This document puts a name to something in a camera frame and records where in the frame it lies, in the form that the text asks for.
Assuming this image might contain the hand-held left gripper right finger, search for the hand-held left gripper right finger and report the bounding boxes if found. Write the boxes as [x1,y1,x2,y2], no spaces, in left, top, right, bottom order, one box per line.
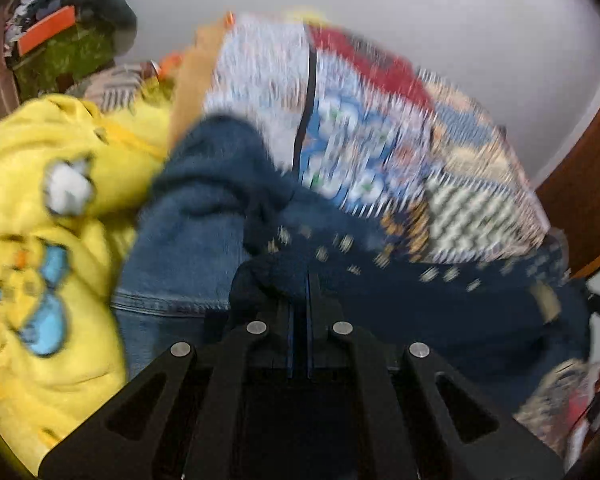
[306,270,566,480]

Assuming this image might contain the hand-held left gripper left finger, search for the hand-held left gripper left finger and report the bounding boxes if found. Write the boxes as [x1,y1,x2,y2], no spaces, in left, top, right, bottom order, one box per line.
[37,260,302,480]

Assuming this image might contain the navy patterned hoodie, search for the navy patterned hoodie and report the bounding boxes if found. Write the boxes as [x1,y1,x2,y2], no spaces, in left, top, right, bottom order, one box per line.
[240,230,593,378]

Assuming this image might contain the wooden wardrobe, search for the wooden wardrobe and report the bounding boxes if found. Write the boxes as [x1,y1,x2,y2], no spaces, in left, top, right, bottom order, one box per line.
[535,65,600,281]

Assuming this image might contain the blue denim jeans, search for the blue denim jeans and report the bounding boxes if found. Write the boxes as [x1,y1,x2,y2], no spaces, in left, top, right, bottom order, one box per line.
[111,114,301,378]

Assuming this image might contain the patchwork printed blanket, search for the patchwork printed blanket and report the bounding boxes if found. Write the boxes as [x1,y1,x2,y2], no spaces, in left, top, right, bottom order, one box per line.
[202,10,588,456]

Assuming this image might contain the yellow cartoon garment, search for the yellow cartoon garment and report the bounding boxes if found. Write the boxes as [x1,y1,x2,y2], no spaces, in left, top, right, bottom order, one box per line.
[0,82,181,476]

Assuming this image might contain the striped grey cloth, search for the striped grey cloth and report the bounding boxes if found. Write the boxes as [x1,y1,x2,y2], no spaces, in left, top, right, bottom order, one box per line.
[65,61,157,111]

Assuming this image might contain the green patterned cloth cover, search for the green patterned cloth cover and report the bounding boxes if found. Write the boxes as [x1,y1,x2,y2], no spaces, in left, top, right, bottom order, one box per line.
[10,22,118,101]

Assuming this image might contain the grey cushion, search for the grey cushion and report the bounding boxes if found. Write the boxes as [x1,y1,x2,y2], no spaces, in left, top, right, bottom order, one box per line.
[62,0,138,56]

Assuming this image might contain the orange box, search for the orange box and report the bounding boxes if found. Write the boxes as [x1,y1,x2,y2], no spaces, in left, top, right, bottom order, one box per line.
[17,5,77,56]

